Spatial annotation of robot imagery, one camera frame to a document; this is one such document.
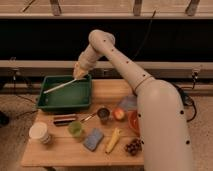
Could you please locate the red apple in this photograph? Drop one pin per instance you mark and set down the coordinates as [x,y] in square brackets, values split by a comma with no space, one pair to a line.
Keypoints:
[118,114]

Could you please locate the bunch of dark grapes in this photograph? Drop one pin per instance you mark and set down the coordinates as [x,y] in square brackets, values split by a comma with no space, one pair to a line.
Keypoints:
[133,147]

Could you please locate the orange bowl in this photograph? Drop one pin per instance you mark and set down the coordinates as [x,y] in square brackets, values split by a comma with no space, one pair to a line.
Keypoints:
[133,122]

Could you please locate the wooden table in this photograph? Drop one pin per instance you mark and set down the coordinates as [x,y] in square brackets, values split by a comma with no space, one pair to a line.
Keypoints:
[66,151]

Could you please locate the yellow banana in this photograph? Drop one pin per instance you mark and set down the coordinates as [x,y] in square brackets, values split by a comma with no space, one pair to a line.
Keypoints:
[114,139]

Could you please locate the small metal utensil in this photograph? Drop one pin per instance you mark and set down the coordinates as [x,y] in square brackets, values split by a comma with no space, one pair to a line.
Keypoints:
[88,117]

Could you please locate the green plastic cup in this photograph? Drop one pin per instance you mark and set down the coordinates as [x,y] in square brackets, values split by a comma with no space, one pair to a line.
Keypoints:
[75,129]

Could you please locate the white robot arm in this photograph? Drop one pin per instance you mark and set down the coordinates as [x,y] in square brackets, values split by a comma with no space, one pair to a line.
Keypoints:
[162,121]

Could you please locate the dark metal cup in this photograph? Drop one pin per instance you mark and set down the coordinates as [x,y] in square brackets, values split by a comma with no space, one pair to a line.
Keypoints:
[103,114]

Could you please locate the grey folded cloth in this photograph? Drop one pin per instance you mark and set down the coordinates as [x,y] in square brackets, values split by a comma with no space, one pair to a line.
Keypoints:
[128,103]

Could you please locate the brown rectangular bar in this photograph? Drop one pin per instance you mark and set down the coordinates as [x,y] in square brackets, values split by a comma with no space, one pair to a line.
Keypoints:
[71,116]

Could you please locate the green plastic tray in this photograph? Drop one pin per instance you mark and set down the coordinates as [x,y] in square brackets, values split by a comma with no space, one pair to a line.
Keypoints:
[71,98]

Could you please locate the white lidded container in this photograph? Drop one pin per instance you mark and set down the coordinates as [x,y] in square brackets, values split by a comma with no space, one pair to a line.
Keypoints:
[39,131]

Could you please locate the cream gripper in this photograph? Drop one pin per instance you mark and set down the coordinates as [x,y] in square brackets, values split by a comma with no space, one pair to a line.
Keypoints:
[79,72]

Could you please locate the blue sponge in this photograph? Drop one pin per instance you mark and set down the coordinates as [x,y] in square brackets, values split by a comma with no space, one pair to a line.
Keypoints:
[93,139]

